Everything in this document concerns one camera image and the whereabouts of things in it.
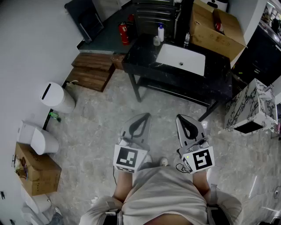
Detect grey harness strap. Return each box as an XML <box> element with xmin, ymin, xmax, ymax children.
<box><xmin>104</xmin><ymin>201</ymin><xmax>123</xmax><ymax>225</ymax></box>
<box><xmin>206</xmin><ymin>184</ymin><xmax>222</xmax><ymax>225</ymax></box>

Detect white round bin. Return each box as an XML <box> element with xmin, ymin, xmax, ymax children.
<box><xmin>40</xmin><ymin>82</ymin><xmax>76</xmax><ymax>114</ymax></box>

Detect large open cardboard box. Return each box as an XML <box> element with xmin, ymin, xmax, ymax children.
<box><xmin>189</xmin><ymin>0</ymin><xmax>248</xmax><ymax>63</ymax></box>

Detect white plastic fixture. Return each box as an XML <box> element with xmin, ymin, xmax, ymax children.
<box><xmin>21</xmin><ymin>186</ymin><xmax>52</xmax><ymax>225</ymax></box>

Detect white rounded appliance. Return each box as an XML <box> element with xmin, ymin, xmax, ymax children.
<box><xmin>16</xmin><ymin>120</ymin><xmax>60</xmax><ymax>156</ymax></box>

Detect person's beige shirt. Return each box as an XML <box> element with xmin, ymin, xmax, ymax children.
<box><xmin>79</xmin><ymin>166</ymin><xmax>243</xmax><ymax>225</ymax></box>

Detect black marble vanity counter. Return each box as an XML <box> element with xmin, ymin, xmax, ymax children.
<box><xmin>122</xmin><ymin>33</ymin><xmax>233</xmax><ymax>106</ymax></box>

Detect white drain hose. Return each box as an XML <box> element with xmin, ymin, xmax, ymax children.
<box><xmin>173</xmin><ymin>0</ymin><xmax>183</xmax><ymax>40</ymax></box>

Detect brown wooden block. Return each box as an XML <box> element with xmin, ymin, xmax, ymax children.
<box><xmin>111</xmin><ymin>54</ymin><xmax>127</xmax><ymax>70</ymax></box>

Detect small brown cardboard box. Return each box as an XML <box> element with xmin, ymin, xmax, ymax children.
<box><xmin>13</xmin><ymin>142</ymin><xmax>62</xmax><ymax>196</ymax></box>

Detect power strip with green light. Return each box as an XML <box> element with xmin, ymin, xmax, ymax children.
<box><xmin>48</xmin><ymin>111</ymin><xmax>62</xmax><ymax>122</ymax></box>

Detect dark green raised platform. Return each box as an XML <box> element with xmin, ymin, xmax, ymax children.
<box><xmin>76</xmin><ymin>6</ymin><xmax>141</xmax><ymax>54</ymax></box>

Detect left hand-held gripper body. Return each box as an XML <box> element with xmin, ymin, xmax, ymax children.
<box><xmin>113</xmin><ymin>135</ymin><xmax>150</xmax><ymax>174</ymax></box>

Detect white rectangular sink basin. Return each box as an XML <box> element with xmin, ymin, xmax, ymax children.
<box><xmin>155</xmin><ymin>43</ymin><xmax>206</xmax><ymax>77</ymax></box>

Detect black cabinet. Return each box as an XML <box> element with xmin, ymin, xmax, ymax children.
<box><xmin>230</xmin><ymin>24</ymin><xmax>281</xmax><ymax>88</ymax></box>

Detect person's left forearm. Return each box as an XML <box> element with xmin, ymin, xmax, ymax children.
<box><xmin>113</xmin><ymin>169</ymin><xmax>133</xmax><ymax>203</ymax></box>

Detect person's right forearm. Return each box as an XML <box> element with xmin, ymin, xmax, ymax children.
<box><xmin>192</xmin><ymin>171</ymin><xmax>211</xmax><ymax>197</ymax></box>

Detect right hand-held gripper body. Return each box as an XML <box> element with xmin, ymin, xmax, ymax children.
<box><xmin>176</xmin><ymin>137</ymin><xmax>215</xmax><ymax>175</ymax></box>

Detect stack of wooden planks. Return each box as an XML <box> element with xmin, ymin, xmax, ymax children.
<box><xmin>65</xmin><ymin>52</ymin><xmax>116</xmax><ymax>92</ymax></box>

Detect white pump bottle blue cap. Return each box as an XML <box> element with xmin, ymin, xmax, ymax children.
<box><xmin>157</xmin><ymin>22</ymin><xmax>165</xmax><ymax>42</ymax></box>

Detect red fire extinguisher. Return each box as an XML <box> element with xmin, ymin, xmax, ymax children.
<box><xmin>118</xmin><ymin>21</ymin><xmax>130</xmax><ymax>46</ymax></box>

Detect white marble cabinet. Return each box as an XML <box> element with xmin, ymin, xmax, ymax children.
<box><xmin>223</xmin><ymin>78</ymin><xmax>278</xmax><ymax>137</ymax></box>

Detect white appliance with black emblem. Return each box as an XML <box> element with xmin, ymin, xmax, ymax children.
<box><xmin>202</xmin><ymin>0</ymin><xmax>229</xmax><ymax>11</ymax></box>

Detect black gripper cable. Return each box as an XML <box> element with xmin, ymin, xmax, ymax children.
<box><xmin>175</xmin><ymin>163</ymin><xmax>191</xmax><ymax>174</ymax></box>

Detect red packet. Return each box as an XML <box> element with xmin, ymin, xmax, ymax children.
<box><xmin>214</xmin><ymin>8</ymin><xmax>226</xmax><ymax>35</ymax></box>

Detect person's left shoe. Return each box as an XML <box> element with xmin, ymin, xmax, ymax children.
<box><xmin>140</xmin><ymin>154</ymin><xmax>153</xmax><ymax>170</ymax></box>

